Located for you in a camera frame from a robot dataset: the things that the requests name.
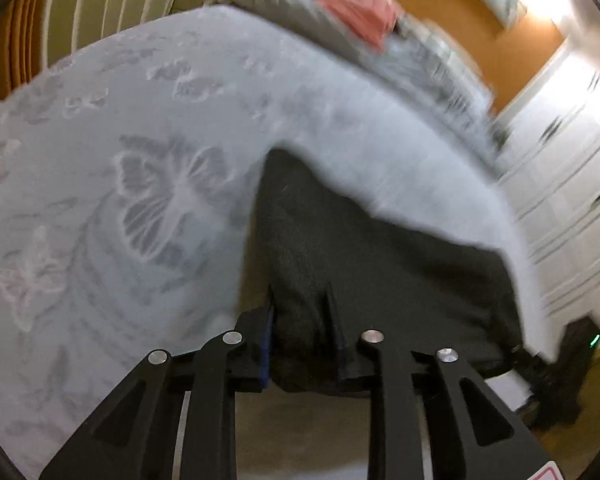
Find white panelled wardrobe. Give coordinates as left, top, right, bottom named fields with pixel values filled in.
left=498, top=47, right=600, bottom=347

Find red pink blanket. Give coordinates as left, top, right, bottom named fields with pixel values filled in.
left=315, top=0, right=404, bottom=52

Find grey butterfly bedspread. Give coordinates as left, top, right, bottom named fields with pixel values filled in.
left=0, top=6, right=553, bottom=479

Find black pants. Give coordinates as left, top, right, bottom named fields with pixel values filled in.
left=256, top=148, right=522, bottom=394

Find grey rumpled duvet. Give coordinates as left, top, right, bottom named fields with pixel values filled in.
left=213, top=0, right=500, bottom=174

